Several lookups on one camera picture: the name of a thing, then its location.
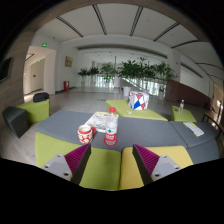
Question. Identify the black wall screen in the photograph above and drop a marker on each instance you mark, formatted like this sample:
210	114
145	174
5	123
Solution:
5	70

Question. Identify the potted green plants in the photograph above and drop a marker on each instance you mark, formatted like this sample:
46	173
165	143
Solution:
133	70

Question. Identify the red and white mug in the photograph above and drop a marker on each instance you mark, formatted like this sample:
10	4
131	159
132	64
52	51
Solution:
85	135

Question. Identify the lime green seat cushion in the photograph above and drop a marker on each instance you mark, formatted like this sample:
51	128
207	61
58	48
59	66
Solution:
103	166

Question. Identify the wide lime green ottoman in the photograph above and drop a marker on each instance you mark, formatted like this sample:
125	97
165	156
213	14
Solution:
150	114

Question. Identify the lime green cube seat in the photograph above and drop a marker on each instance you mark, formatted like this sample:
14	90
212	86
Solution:
36	111

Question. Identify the small lime green ottoman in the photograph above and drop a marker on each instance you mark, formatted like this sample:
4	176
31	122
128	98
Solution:
184	116

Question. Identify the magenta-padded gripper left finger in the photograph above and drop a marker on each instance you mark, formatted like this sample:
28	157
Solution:
58	166

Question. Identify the grey upholstered bench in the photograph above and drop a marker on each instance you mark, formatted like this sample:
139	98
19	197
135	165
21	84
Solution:
146	131

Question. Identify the framed wall picture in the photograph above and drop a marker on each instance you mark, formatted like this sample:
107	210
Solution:
68	61

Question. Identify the white red blue polyhedron box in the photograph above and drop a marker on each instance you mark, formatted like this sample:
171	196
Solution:
138	101

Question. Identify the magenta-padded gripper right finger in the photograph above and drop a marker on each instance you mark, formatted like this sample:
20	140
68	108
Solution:
163	166

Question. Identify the white printed magazine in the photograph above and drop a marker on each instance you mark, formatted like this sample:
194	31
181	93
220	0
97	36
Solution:
96	120

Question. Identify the white yellow pamphlet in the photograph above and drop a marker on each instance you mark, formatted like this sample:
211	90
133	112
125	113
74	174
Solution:
194	129

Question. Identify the yellow seat cushion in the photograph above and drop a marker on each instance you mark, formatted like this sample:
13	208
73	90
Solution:
128	173

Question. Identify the black bag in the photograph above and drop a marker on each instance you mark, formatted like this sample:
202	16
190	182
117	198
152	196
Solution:
41	97

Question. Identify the red fire extinguisher box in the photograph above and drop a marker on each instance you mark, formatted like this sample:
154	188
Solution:
66	86

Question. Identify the clear red-capped water bottle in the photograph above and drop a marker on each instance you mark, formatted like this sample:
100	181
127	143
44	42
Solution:
111	128

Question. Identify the small clear plastic bottle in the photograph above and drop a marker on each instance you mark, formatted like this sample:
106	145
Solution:
181	107

